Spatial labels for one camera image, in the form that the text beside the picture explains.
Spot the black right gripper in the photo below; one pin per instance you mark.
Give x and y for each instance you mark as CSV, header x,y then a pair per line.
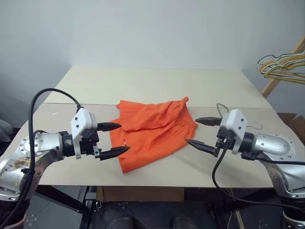
x,y
225,140

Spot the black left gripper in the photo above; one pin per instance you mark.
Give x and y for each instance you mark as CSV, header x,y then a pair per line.
x,y
89,143

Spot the orange shirt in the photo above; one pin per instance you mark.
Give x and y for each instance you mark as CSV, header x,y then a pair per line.
x,y
152,133

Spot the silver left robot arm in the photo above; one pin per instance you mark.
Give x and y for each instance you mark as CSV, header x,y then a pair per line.
x,y
45,143

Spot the brown board under table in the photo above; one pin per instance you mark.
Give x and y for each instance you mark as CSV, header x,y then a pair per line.
x,y
140,193

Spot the wooden clothes rack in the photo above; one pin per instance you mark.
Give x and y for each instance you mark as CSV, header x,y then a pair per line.
x,y
274,83

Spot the brown cardboard box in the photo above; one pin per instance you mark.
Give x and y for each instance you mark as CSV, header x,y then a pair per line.
x,y
295,121

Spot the dark rounded shape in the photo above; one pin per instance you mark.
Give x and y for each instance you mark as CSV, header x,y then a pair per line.
x,y
182,221

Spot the thin wooden stick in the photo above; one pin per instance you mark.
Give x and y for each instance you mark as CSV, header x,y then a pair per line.
x,y
239,219

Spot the grey rounded object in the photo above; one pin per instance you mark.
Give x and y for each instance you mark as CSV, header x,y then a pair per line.
x,y
6,130

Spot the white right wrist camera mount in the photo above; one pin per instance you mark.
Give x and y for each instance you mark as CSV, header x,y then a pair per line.
x,y
234,121

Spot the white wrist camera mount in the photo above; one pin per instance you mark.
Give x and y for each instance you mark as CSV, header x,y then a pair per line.
x,y
234,121
82,120

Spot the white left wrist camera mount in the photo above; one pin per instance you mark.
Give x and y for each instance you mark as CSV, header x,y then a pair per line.
x,y
82,120

